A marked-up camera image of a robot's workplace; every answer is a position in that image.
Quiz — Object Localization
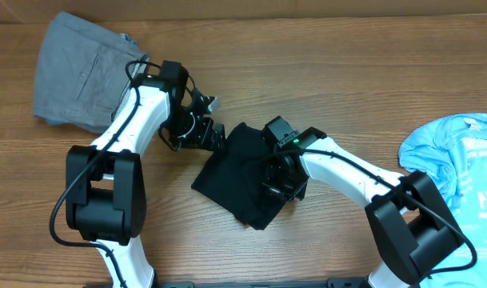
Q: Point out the black t-shirt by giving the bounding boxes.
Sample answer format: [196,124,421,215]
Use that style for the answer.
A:
[191,122,285,230]

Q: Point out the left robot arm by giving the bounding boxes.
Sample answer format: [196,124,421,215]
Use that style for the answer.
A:
[62,74,225,287]

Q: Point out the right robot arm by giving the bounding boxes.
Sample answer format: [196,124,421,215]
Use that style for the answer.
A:
[262,126,468,287]

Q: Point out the grey folded shorts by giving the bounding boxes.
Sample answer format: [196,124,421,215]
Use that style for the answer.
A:
[32,10,150,134]

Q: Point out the blue folded garment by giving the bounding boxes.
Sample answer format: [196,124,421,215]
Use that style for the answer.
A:
[46,33,140,126]

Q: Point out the light blue t-shirt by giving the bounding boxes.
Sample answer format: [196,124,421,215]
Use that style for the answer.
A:
[398,114,487,287]

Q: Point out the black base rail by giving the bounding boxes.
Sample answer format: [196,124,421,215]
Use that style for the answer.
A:
[152,277,370,288]

